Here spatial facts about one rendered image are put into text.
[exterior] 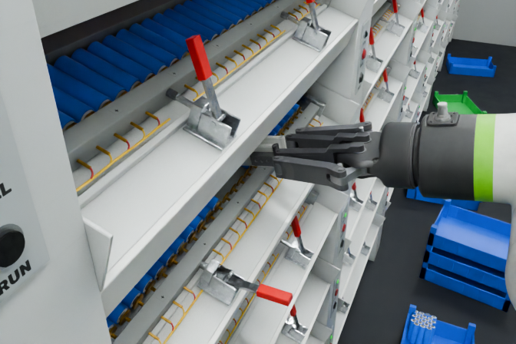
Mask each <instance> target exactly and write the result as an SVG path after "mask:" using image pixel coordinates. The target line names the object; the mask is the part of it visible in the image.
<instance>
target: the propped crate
mask: <svg viewBox="0 0 516 344"><path fill-rule="evenodd" d="M415 311H416V306H414V305H412V304H410V307H409V311H408V315H407V319H406V322H405V328H404V332H403V335H402V341H401V344H413V343H410V342H409V339H407V335H408V331H409V325H410V322H411V318H412V314H413V313H414V312H415ZM475 329H476V325H475V324H473V323H469V324H468V329H464V328H461V327H459V326H454V325H452V324H449V323H446V322H442V321H439V320H436V325H435V334H434V337H433V340H432V344H475V335H474V334H475Z"/></svg>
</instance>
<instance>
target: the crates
mask: <svg viewBox="0 0 516 344"><path fill-rule="evenodd" d="M491 59H492V57H490V56H489V57H488V60H487V59H477V58H456V57H451V54H448V57H447V61H446V66H447V69H448V73H449V74H463V75H473V76H482V77H492V78H493V77H494V76H495V70H496V67H497V66H496V65H493V64H492V62H491ZM467 94H468V92H467V91H464V92H463V94H438V91H435V93H434V97H433V101H432V103H433V104H434V105H435V107H436V108H437V109H438V103H439V102H446V103H447V105H448V106H447V109H448V112H454V111H455V112H458V114H487V112H486V111H481V110H480V109H479V108H478V107H477V106H476V105H475V104H474V102H473V101H472V100H471V99H470V98H469V97H468V96H467ZM406 197H407V198H411V199H414V200H423V201H427V202H431V203H439V204H443V205H444V203H445V200H443V199H439V198H427V197H423V196H422V195H421V194H420V191H419V188H418V186H417V187H416V188H415V189H408V190H407V195H406ZM479 203H482V201H472V200H451V205H453V206H456V207H460V208H463V209H467V210H475V211H478V206H479Z"/></svg>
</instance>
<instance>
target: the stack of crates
mask: <svg viewBox="0 0 516 344"><path fill-rule="evenodd" d="M451 201H452V200H450V199H448V200H445V203H444V206H443V208H442V210H441V212H440V214H439V215H438V218H437V220H436V221H435V223H434V224H432V226H431V229H430V233H429V236H428V242H427V246H426V250H425V255H424V259H423V263H422V268H421V272H420V276H419V278H422V279H424V280H427V281H429V282H431V283H434V284H437V285H439V286H442V287H445V288H446V289H449V290H452V291H454V292H457V293H460V294H462V295H464V296H467V297H469V298H472V299H475V300H477V301H479V302H481V303H484V304H487V305H489V306H492V307H494V308H496V309H499V310H502V311H504V312H506V313H507V312H508V308H509V306H510V304H511V301H510V298H509V296H508V291H507V288H506V285H505V276H504V275H505V266H506V261H507V256H508V246H509V240H510V233H511V224H510V223H506V222H504V221H501V220H496V219H494V218H491V217H487V216H485V215H482V214H479V213H475V212H472V211H470V210H466V209H463V208H460V207H456V206H453V205H451Z"/></svg>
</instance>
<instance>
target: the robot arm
mask: <svg viewBox="0 0 516 344"><path fill-rule="evenodd" d="M447 106H448V105H447V103H446V102H439V103H438V112H432V113H430V114H427V115H425V116H424V117H423V118H422V122H421V125H419V124H417V123H416V122H389V123H387V124H386V125H385V126H384V128H383V129H382V132H378V131H373V130H372V122H371V121H365V122H361V123H357V124H344V125H333V126H320V127H299V128H297V129H295V131H296V133H295V134H287V135H286V136H285V137H284V136H272V135H267V136H266V138H265V139H264V140H263V141H262V142H261V143H260V145H259V146H258V147H257V148H256V149H255V151H254V152H253V153H252V154H251V155H250V156H249V157H248V158H247V159H246V160H245V161H244V162H243V164H242V165H241V166H261V167H274V170H275V174H276V177H278V178H282V179H287V180H296V181H301V182H306V183H311V184H319V185H324V186H329V187H332V188H334V189H336V190H338V191H347V190H348V189H349V184H348V182H350V181H351V180H353V179H355V178H359V179H366V178H370V177H377V178H379V179H380V180H381V181H382V183H383V185H384V186H386V187H391V188H404V189H415V188H416V187H417V186H418V188H419V191H420V194H421V195H422V196H423V197H427V198H439V199H443V200H448V199H450V200H472V201H483V202H494V203H508V204H510V205H511V233H510V240H509V246H508V256H507V261H506V266H505V275H504V276H505V285H506V288H507V291H508V296H509V298H510V301H511V303H512V305H513V307H514V309H515V310H516V113H514V114H458V112H455V111H454V112H448V109H447Z"/></svg>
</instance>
